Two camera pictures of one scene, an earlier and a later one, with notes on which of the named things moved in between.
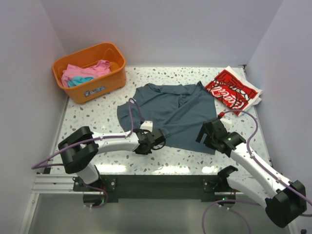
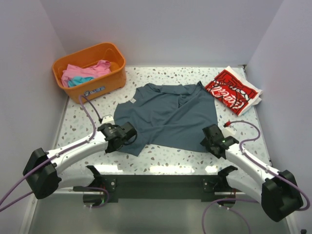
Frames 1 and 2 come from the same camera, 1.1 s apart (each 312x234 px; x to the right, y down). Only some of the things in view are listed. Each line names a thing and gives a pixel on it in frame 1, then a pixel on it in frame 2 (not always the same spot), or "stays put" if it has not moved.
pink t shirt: (101, 68) stays put
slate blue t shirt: (180, 111) stays put
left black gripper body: (146, 152) to (112, 149)
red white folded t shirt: (234, 92) stays put
